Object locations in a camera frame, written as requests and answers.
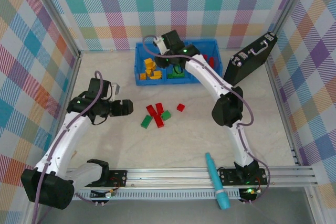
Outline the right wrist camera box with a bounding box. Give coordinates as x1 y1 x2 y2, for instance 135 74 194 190
153 36 169 55

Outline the black carrying case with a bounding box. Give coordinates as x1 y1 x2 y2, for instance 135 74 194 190
223 32 278 85

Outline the teal pen-shaped tool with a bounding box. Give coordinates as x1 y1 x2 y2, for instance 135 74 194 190
205 152 230 210

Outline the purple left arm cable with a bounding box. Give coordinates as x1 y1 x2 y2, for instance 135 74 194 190
31 70 104 224

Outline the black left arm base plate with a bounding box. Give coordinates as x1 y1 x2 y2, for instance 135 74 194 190
104 169 129 188

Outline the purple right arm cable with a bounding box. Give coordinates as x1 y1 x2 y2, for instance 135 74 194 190
142 34 271 205

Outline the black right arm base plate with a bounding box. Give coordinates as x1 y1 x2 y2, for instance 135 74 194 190
219 167 268 185

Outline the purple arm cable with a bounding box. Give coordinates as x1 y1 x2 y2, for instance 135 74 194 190
142 34 271 205
31 70 104 224

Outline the blue plastic bin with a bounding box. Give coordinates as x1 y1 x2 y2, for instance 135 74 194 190
193 39 224 83
135 42 167 86
164 50 196 85

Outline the yellow rounded lego piece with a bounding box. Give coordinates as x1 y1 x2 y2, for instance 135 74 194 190
143 58 156 70

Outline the aluminium side frame rail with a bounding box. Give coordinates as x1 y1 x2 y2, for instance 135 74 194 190
264 60 302 167
54 50 82 125

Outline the aluminium back frame rail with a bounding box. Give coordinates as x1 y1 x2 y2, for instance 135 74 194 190
78 48 139 54

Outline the long red lego brick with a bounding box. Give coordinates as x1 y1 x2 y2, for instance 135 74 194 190
152 114 165 128

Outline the white slotted cable tray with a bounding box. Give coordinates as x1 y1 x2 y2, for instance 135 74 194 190
76 191 242 200

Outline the aluminium mounting rail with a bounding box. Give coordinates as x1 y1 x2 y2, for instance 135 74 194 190
65 167 318 190

